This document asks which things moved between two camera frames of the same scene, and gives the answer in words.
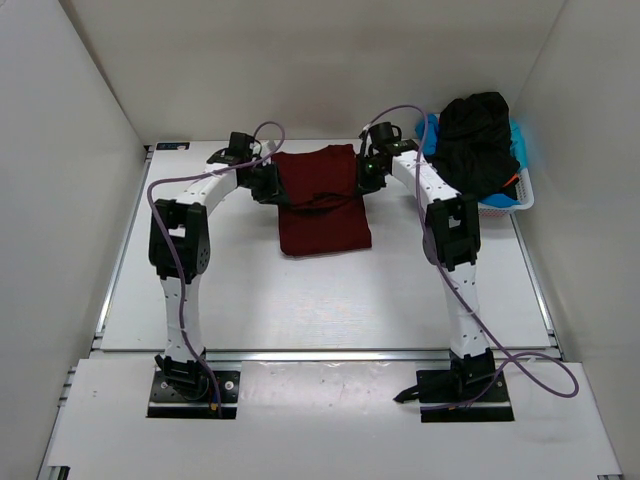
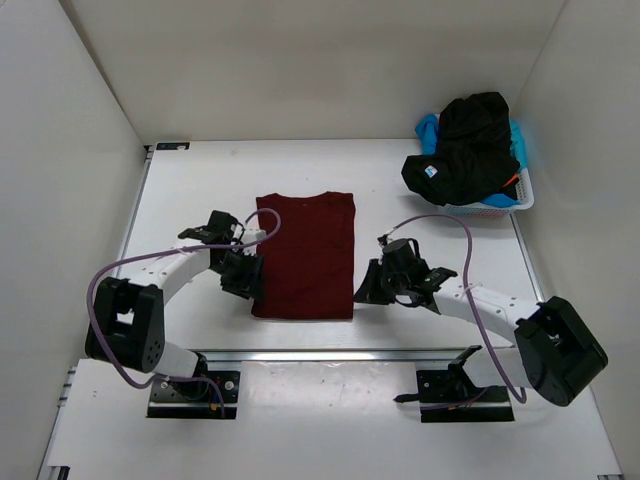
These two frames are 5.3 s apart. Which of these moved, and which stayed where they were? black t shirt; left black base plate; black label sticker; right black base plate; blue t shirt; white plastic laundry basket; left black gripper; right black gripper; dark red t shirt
Moved: right black gripper; left black gripper; dark red t shirt
Stayed: right black base plate; white plastic laundry basket; black t shirt; left black base plate; black label sticker; blue t shirt
